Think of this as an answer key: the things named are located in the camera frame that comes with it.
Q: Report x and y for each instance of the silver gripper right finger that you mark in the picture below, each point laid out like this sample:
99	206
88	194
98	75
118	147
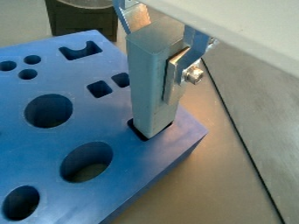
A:
182	68

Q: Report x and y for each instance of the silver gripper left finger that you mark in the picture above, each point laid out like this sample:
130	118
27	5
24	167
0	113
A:
132	14

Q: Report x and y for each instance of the light blue rectangular block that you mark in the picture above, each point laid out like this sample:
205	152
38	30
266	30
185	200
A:
150	47

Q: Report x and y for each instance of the blue shape sorter board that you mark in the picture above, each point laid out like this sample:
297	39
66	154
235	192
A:
74	164

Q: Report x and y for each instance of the dark curved holder bracket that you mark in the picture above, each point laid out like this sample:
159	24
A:
82	15

